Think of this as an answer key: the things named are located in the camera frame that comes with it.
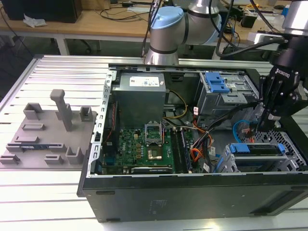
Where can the hard disk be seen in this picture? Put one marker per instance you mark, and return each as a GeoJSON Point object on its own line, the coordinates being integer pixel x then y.
{"type": "Point", "coordinates": [240, 148]}

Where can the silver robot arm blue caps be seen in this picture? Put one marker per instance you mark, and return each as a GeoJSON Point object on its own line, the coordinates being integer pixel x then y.
{"type": "Point", "coordinates": [166, 31]}

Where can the silver disk bay cage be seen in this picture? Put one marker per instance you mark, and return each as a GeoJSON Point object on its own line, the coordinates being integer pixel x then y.
{"type": "Point", "coordinates": [269, 139]}

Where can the blue drive latch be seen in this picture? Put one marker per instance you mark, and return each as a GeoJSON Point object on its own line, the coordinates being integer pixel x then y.
{"type": "Point", "coordinates": [215, 83]}

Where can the silver optical drive cage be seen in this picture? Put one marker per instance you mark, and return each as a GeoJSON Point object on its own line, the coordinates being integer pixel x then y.
{"type": "Point", "coordinates": [211, 101]}

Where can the small black device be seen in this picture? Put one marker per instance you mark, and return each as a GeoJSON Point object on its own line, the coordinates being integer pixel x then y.
{"type": "Point", "coordinates": [247, 20]}

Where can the dark RAM stick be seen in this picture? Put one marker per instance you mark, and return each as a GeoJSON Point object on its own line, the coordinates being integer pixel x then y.
{"type": "Point", "coordinates": [176, 149]}

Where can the CPU socket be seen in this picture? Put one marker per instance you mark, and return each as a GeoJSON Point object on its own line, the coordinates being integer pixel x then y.
{"type": "Point", "coordinates": [154, 154]}

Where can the gray power supply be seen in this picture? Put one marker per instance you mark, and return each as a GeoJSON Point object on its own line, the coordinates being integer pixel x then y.
{"type": "Point", "coordinates": [137, 101]}

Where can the black graphics card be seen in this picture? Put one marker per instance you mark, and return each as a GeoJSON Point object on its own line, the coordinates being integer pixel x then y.
{"type": "Point", "coordinates": [151, 170]}

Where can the black PC case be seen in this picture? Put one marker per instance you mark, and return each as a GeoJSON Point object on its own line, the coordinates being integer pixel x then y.
{"type": "Point", "coordinates": [168, 199]}

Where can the green motherboard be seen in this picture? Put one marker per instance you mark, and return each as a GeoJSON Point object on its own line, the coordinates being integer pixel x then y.
{"type": "Point", "coordinates": [130, 146]}

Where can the wooden desk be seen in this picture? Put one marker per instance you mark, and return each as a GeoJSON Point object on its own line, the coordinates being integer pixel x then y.
{"type": "Point", "coordinates": [96, 26]}

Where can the gray parts rack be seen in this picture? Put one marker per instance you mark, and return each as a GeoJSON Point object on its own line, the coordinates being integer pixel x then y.
{"type": "Point", "coordinates": [48, 134]}

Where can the large black box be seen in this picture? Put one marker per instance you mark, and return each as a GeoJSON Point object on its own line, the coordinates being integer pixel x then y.
{"type": "Point", "coordinates": [43, 10]}

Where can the crumpled white plastic wrap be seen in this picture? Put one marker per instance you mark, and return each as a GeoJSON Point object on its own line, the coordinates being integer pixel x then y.
{"type": "Point", "coordinates": [33, 21]}

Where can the green RAM stick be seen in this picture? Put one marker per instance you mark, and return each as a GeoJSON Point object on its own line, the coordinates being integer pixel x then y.
{"type": "Point", "coordinates": [31, 146]}

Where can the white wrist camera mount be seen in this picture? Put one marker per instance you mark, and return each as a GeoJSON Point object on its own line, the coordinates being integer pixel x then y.
{"type": "Point", "coordinates": [264, 38]}

